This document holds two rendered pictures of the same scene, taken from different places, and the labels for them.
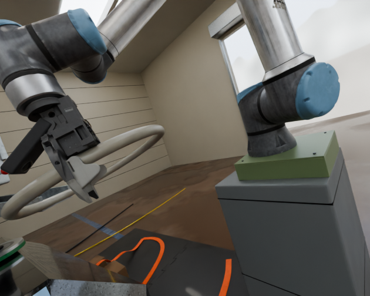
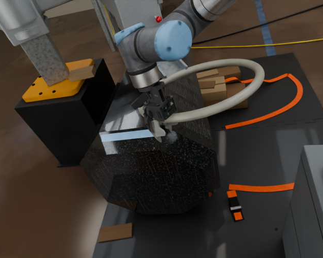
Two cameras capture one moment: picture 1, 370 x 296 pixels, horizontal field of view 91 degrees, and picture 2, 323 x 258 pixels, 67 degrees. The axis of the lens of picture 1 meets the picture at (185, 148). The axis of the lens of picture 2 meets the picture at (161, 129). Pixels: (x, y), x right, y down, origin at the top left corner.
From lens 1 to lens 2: 0.65 m
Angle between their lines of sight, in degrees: 70
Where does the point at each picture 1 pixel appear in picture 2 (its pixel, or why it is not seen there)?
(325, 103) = not seen: outside the picture
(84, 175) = (158, 132)
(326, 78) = not seen: outside the picture
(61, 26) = (150, 51)
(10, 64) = (128, 66)
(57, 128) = (148, 106)
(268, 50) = not seen: outside the picture
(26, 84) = (135, 81)
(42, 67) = (143, 66)
